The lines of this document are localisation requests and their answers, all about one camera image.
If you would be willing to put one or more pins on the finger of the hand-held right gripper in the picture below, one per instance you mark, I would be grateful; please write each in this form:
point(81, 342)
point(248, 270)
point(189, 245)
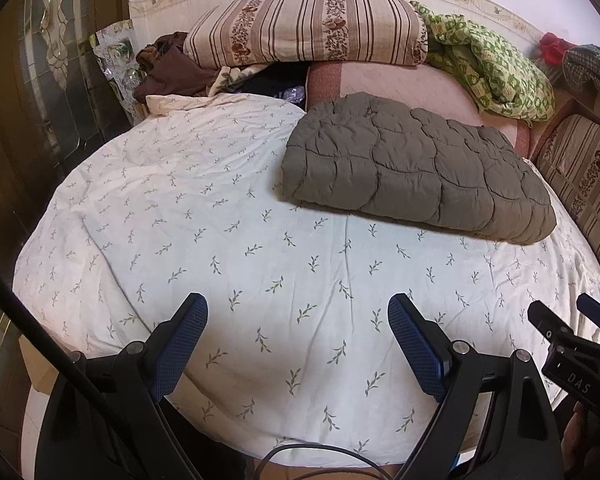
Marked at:
point(547, 317)
point(595, 309)

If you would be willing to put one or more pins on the green patterned blanket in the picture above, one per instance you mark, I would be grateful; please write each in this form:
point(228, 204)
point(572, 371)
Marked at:
point(495, 70)

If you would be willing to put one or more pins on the wooden bed frame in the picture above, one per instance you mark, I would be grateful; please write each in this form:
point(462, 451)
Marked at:
point(37, 370)

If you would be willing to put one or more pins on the dark patterned glass door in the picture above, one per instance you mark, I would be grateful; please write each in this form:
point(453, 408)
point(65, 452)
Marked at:
point(55, 60)

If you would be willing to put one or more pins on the dark cloth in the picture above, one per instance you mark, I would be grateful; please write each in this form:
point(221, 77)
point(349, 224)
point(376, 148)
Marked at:
point(270, 80)

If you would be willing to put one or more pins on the grey quilted puffer jacket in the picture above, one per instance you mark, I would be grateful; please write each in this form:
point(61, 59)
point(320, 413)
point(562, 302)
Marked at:
point(405, 170)

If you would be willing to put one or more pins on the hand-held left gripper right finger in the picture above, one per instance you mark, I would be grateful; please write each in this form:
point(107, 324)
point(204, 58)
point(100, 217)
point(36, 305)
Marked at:
point(415, 345)

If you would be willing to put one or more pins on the red cloth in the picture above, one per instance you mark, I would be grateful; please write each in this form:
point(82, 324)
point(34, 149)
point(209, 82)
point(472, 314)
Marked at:
point(555, 47)

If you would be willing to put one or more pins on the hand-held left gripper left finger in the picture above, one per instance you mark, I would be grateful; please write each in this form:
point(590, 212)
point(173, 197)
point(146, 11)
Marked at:
point(182, 345)

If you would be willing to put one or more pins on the clear plastic wrapper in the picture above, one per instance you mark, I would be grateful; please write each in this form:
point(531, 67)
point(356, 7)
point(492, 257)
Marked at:
point(291, 94)

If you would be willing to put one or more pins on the printed plastic bag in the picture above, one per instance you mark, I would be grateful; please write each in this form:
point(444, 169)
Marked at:
point(115, 55)

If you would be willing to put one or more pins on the brown cloth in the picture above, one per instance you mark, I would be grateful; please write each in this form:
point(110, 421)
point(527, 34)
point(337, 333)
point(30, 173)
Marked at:
point(175, 75)

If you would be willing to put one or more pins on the striped floral beige pillow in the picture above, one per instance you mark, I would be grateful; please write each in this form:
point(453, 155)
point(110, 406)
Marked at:
point(305, 25)

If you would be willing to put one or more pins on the pink mattress cover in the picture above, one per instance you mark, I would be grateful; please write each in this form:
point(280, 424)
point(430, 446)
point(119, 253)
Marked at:
point(380, 77)

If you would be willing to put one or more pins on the grey checkered cloth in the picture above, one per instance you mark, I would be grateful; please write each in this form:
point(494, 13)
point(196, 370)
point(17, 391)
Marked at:
point(592, 65)

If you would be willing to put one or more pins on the white leaf print bedsheet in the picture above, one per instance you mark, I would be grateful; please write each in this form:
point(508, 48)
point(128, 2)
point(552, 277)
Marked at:
point(230, 240)

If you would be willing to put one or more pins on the cream floral cloth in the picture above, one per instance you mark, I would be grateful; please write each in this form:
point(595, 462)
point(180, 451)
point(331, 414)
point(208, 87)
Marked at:
point(230, 77)

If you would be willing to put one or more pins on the striped floral sofa cushion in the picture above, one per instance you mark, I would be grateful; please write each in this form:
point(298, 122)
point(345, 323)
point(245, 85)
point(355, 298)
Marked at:
point(580, 170)

